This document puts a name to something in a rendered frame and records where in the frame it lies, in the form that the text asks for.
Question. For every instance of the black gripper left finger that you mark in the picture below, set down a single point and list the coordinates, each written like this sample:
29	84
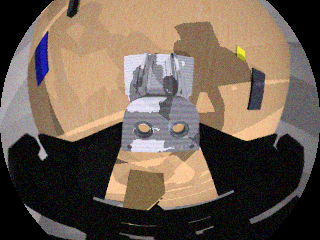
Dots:
91	158

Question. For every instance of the black flat bar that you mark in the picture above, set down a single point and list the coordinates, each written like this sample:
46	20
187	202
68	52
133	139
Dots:
72	9

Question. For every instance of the blue rectangular plate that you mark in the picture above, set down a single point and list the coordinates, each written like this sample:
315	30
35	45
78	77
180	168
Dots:
41	59

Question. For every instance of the small yellow square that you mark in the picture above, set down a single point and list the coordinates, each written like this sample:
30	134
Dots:
240	53

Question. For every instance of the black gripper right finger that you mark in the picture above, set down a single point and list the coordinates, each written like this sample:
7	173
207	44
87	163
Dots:
228	157

